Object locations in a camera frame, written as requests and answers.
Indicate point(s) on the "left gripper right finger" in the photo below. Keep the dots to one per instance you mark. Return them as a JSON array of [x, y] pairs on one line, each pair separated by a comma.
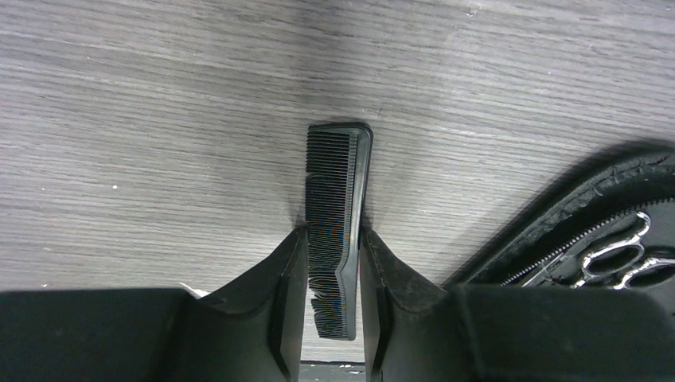
[[417, 331]]

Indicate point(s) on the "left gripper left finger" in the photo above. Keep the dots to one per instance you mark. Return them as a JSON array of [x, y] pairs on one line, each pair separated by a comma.
[[248, 330]]

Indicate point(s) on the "black comb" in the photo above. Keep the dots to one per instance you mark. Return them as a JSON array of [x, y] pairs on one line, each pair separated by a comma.
[[337, 170]]

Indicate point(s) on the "silver scissors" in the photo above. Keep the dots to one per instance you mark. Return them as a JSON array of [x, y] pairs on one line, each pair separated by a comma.
[[621, 261]]

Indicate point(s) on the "black zip tool case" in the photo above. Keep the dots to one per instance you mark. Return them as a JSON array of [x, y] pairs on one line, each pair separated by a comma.
[[593, 193]]

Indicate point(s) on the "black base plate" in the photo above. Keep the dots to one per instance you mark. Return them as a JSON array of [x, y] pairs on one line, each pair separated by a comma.
[[314, 371]]

